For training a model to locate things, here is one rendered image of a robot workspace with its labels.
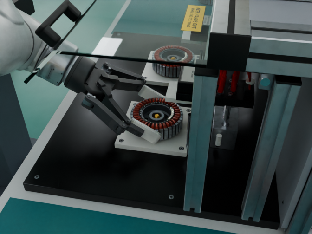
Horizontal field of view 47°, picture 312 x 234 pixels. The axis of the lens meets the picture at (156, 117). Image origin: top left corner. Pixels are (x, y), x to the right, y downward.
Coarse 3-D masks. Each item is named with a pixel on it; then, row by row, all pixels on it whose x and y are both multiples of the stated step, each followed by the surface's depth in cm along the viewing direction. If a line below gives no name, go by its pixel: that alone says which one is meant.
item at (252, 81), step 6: (222, 72) 68; (234, 72) 66; (222, 78) 66; (234, 78) 66; (252, 78) 66; (222, 84) 66; (234, 84) 67; (246, 84) 67; (222, 90) 67; (234, 90) 68; (246, 90) 66; (252, 90) 66; (246, 96) 67; (252, 96) 66
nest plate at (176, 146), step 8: (128, 112) 82; (184, 112) 82; (184, 120) 80; (184, 128) 78; (120, 136) 76; (128, 136) 76; (136, 136) 76; (176, 136) 76; (184, 136) 76; (120, 144) 74; (128, 144) 74; (136, 144) 74; (144, 144) 74; (152, 144) 74; (160, 144) 74; (168, 144) 74; (176, 144) 74; (184, 144) 74; (152, 152) 74; (160, 152) 73; (168, 152) 73; (176, 152) 73; (184, 152) 72
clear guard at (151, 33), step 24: (96, 0) 60; (120, 0) 60; (144, 0) 60; (168, 0) 60; (192, 0) 60; (72, 24) 62; (96, 24) 53; (120, 24) 53; (144, 24) 53; (168, 24) 53; (72, 48) 47; (96, 48) 47; (120, 48) 47; (144, 48) 47; (168, 48) 47; (192, 48) 47
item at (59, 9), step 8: (64, 8) 59; (72, 8) 61; (56, 16) 57; (72, 16) 61; (48, 24) 54; (40, 32) 53; (48, 32) 53; (56, 32) 55; (48, 40) 54; (56, 40) 54
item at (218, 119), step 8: (216, 112) 76; (232, 112) 76; (216, 120) 74; (232, 120) 74; (216, 128) 72; (224, 128) 72; (232, 128) 72; (224, 136) 73; (232, 136) 72; (224, 144) 74; (232, 144) 74
